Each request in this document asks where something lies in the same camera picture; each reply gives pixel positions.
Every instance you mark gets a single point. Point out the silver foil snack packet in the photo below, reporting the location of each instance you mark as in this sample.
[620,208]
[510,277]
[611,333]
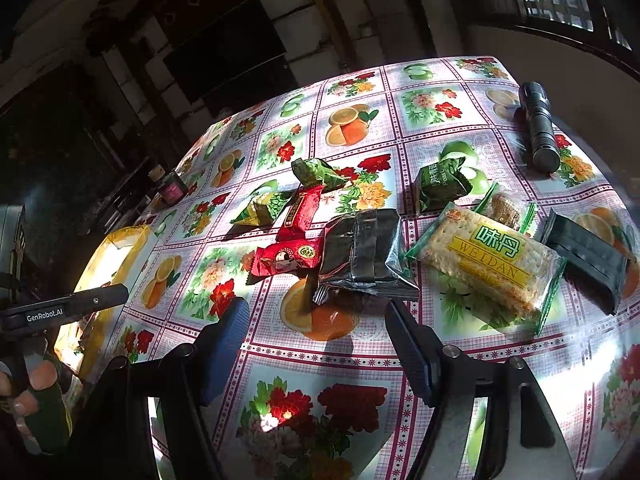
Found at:
[365,255]

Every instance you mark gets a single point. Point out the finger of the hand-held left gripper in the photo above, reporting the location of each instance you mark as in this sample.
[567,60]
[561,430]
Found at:
[97,301]

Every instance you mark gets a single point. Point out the dark patterned wall hanging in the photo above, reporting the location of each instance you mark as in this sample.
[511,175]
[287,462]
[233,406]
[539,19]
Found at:
[200,5]

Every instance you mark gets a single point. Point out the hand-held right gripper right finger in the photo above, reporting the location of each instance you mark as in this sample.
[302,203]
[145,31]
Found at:
[410,355]

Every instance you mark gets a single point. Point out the yellow label cracker packet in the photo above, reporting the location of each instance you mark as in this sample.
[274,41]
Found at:
[490,260]

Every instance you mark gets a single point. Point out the dark furniture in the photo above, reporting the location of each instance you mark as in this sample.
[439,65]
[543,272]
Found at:
[65,160]

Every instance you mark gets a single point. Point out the black flashlight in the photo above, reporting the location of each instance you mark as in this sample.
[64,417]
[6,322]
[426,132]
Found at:
[540,130]

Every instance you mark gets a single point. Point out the dark foil snack packet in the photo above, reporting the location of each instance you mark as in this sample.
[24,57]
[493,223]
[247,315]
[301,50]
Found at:
[590,260]

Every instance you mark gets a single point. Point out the person's left hand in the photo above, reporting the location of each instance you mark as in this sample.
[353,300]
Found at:
[42,377]

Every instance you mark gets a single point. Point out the long red snack packet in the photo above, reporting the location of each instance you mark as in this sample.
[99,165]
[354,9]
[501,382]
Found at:
[300,212]

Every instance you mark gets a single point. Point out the fruit and flower print tablecloth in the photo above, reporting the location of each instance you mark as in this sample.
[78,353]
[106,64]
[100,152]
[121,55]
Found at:
[325,360]

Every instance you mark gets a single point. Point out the dark jar with cork lid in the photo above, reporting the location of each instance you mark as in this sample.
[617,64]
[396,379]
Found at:
[172,190]

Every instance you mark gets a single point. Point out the red snack packet with face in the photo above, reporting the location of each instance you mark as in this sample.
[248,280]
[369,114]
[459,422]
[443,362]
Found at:
[290,257]

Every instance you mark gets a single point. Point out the green triangular snack packet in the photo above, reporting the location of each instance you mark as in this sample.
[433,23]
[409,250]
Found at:
[312,172]
[260,210]

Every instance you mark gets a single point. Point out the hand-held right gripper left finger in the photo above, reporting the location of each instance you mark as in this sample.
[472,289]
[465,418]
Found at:
[227,345]

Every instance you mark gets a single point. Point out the dark green peas packet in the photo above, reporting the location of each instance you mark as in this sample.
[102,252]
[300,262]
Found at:
[442,185]

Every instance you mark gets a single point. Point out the dark wall panel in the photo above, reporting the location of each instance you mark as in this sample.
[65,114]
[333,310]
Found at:
[230,60]

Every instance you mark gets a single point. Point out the small clear biscuit packet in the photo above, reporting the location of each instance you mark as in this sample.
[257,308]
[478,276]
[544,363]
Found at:
[505,210]

